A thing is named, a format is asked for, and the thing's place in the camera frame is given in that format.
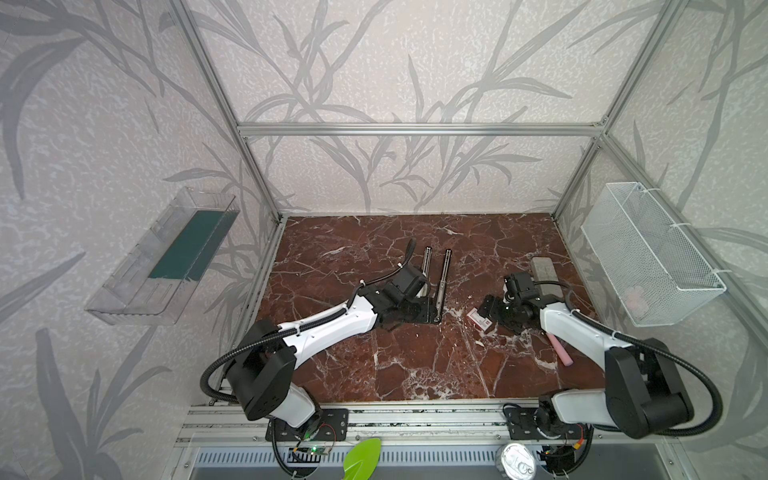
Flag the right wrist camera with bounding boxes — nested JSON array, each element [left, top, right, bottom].
[[504, 272, 540, 305]]

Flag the green leaf sticker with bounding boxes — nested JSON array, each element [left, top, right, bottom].
[[343, 438, 382, 480]]

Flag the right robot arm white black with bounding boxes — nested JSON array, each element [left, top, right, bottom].
[[477, 272, 724, 439]]

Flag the pink item in basket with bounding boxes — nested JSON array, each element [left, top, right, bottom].
[[623, 285, 650, 319]]

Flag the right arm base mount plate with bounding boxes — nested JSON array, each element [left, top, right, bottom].
[[502, 404, 584, 443]]

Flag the red white staples box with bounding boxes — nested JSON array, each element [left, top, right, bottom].
[[467, 308, 493, 332]]

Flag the black stapler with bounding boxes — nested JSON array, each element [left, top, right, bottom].
[[427, 249, 452, 324]]

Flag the small green circuit board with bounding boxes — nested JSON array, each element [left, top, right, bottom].
[[291, 444, 334, 458]]

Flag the purple pink hand rake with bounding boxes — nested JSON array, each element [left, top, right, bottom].
[[546, 332, 574, 367]]

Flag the round silver can lid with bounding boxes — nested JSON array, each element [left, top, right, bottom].
[[495, 443, 537, 480]]

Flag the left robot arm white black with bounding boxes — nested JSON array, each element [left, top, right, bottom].
[[199, 264, 436, 432]]

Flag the clear plastic wall tray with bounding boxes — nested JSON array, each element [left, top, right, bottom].
[[85, 187, 240, 326]]

